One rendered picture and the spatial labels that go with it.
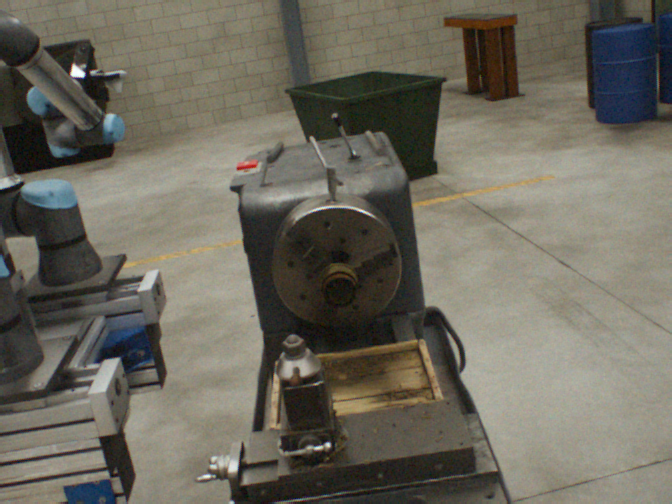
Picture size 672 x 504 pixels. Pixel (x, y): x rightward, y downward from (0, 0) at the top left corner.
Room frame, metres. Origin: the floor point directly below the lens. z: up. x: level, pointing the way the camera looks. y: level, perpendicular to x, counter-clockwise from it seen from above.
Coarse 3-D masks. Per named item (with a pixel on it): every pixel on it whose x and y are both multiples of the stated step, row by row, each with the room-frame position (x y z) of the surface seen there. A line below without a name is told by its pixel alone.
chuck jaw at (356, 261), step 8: (376, 248) 1.76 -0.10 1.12; (384, 248) 1.75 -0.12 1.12; (392, 248) 1.77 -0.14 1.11; (352, 256) 1.76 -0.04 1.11; (360, 256) 1.75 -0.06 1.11; (368, 256) 1.73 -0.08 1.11; (376, 256) 1.73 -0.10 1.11; (384, 256) 1.73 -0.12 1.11; (392, 256) 1.77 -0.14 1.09; (352, 264) 1.71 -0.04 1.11; (360, 264) 1.69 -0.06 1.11; (368, 264) 1.71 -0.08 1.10; (376, 264) 1.73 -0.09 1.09; (384, 264) 1.73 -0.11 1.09; (392, 264) 1.72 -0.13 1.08; (360, 272) 1.69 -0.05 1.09; (368, 272) 1.71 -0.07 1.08; (376, 272) 1.71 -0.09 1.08; (360, 280) 1.69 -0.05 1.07
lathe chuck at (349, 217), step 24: (312, 216) 1.77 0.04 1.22; (336, 216) 1.77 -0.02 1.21; (360, 216) 1.77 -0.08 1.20; (288, 240) 1.77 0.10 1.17; (336, 240) 1.77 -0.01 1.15; (360, 240) 1.77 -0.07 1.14; (384, 240) 1.76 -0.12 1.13; (288, 264) 1.77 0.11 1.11; (288, 288) 1.77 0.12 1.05; (312, 288) 1.77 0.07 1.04; (360, 288) 1.77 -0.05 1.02; (384, 288) 1.77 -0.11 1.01; (312, 312) 1.77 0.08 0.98; (360, 312) 1.77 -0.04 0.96
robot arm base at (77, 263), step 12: (72, 240) 1.76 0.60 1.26; (84, 240) 1.79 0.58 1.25; (48, 252) 1.75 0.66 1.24; (60, 252) 1.75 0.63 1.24; (72, 252) 1.75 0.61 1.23; (84, 252) 1.77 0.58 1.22; (96, 252) 1.83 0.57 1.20; (48, 264) 1.74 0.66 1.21; (60, 264) 1.74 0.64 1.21; (72, 264) 1.74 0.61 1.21; (84, 264) 1.76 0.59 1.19; (96, 264) 1.78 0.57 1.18; (48, 276) 1.74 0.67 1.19; (60, 276) 1.73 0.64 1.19; (72, 276) 1.73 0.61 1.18; (84, 276) 1.75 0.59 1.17
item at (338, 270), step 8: (336, 264) 1.68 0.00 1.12; (344, 264) 1.68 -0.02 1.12; (328, 272) 1.66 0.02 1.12; (336, 272) 1.65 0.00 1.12; (344, 272) 1.65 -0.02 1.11; (352, 272) 1.67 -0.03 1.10; (320, 280) 1.68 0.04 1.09; (328, 280) 1.63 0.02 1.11; (336, 280) 1.62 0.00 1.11; (344, 280) 1.62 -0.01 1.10; (352, 280) 1.63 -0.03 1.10; (320, 288) 1.68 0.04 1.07; (328, 288) 1.62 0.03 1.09; (336, 288) 1.70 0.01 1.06; (344, 288) 1.69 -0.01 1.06; (352, 288) 1.62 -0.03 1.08; (328, 296) 1.62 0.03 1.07; (336, 296) 1.67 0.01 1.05; (344, 296) 1.66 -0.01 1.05; (352, 296) 1.62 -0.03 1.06; (336, 304) 1.62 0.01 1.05; (344, 304) 1.62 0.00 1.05
